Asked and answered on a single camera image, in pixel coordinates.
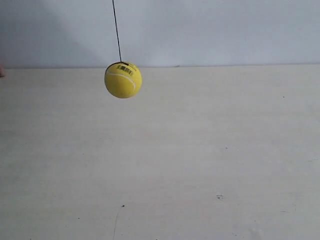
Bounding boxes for person fingertip at edge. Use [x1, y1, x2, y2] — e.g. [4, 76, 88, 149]
[0, 65, 6, 78]

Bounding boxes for yellow tennis ball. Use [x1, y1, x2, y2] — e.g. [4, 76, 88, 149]
[104, 61, 142, 99]

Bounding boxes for thin black string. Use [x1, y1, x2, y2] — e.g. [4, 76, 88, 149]
[112, 0, 124, 63]

